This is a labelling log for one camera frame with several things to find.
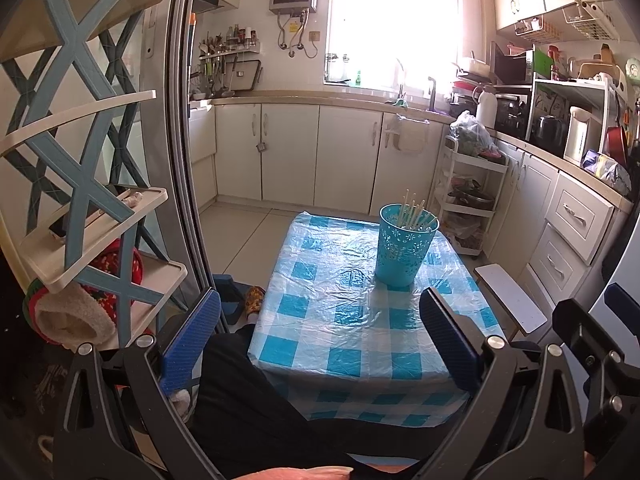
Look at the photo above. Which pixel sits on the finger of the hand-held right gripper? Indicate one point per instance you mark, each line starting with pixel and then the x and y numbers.
pixel 607 370
pixel 622 302

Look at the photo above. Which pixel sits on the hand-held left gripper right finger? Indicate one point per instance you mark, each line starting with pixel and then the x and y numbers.
pixel 445 330

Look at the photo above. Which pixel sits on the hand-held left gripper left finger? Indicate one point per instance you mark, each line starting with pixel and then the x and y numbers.
pixel 192 340

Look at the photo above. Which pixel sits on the blue perforated plastic basket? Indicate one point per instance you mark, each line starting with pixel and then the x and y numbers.
pixel 402 255

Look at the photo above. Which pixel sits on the bunch of wooden chopsticks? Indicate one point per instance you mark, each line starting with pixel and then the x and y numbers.
pixel 412 215

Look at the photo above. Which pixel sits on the hanging kitchen utensils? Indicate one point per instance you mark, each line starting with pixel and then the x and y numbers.
pixel 216 80

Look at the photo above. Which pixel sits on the blue dustpan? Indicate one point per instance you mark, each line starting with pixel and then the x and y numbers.
pixel 230 300

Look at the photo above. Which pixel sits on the white stool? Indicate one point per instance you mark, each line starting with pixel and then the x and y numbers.
pixel 510 297

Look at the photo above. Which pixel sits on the yellow patterned slipper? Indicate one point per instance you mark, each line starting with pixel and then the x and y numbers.
pixel 255 302

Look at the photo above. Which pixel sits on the person's black trouser leg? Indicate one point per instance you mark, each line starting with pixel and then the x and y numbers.
pixel 260 410

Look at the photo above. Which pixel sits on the white drawer cabinet row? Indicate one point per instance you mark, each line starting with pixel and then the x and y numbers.
pixel 555 215

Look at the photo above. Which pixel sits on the red fleece-lined slipper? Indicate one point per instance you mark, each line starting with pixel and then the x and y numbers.
pixel 107 265

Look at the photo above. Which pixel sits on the blue checked plastic tablecloth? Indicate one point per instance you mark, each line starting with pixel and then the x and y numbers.
pixel 325 310

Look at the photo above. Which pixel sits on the metal bowl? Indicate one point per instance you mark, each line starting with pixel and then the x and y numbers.
pixel 470 197

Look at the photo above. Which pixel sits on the blue food packet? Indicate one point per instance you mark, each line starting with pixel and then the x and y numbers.
pixel 605 167

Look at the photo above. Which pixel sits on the white storage trolley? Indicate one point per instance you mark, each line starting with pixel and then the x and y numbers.
pixel 497 185

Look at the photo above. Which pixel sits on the red pan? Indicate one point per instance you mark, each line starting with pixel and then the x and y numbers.
pixel 615 145

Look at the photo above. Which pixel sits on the smartphone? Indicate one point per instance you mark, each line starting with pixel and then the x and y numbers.
pixel 65 225

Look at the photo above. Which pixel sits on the white electric kettle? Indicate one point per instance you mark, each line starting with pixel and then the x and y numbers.
pixel 580 135

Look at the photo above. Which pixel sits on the black pot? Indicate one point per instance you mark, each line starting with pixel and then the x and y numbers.
pixel 549 132

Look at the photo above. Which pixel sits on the clear plastic bag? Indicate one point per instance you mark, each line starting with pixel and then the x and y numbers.
pixel 472 135

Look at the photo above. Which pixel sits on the white hanging door bin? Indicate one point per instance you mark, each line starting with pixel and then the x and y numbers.
pixel 405 135

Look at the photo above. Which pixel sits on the white base cabinet row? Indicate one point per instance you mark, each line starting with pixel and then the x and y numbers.
pixel 290 155

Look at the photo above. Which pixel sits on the black toaster oven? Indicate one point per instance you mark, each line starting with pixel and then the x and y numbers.
pixel 511 115

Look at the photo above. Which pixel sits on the white counter shelf rack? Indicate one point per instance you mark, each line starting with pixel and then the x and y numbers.
pixel 570 86

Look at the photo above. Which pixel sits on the white thermos jug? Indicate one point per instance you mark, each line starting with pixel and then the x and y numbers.
pixel 486 110

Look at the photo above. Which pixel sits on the green cloth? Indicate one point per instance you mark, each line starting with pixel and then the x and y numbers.
pixel 400 102

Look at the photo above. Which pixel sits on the metal sink faucet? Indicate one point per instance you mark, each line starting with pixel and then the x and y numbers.
pixel 432 92

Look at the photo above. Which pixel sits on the white and blue corner shelf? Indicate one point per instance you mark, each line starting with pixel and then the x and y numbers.
pixel 70 135

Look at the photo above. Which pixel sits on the green cutting board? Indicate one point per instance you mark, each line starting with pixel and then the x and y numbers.
pixel 542 62

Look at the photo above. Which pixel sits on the curved metal faucet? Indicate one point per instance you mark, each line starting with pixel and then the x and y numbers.
pixel 401 77

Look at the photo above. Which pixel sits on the black microwave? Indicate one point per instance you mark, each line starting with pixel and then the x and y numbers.
pixel 510 65

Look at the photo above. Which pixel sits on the hanging black-rimmed tray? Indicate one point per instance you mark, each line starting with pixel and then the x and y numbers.
pixel 248 77

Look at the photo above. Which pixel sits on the kitchen window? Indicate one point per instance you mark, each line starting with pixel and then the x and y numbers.
pixel 390 20

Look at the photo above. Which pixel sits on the range hood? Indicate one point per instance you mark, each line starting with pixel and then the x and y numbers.
pixel 206 2

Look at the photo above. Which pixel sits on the grey sliding door frame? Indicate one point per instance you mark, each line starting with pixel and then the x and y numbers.
pixel 192 160

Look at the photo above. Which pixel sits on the wall spice rack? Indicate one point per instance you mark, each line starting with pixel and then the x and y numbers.
pixel 230 45

